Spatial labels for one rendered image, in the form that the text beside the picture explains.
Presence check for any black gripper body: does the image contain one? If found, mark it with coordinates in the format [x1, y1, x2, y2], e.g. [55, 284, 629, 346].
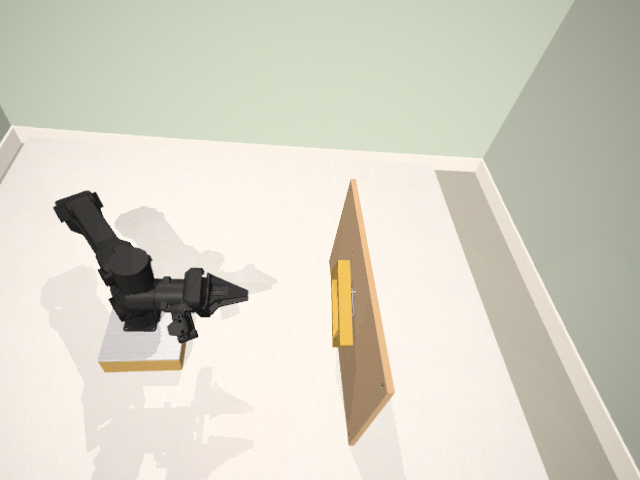
[154, 267, 210, 317]

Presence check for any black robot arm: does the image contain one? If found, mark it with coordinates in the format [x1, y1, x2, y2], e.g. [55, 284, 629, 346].
[52, 190, 199, 343]

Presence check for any picture frame with red picture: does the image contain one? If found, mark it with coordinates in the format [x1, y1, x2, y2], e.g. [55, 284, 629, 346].
[331, 260, 354, 347]

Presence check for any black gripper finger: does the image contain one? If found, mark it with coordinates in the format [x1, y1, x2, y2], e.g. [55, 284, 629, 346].
[209, 295, 249, 315]
[204, 272, 248, 309]

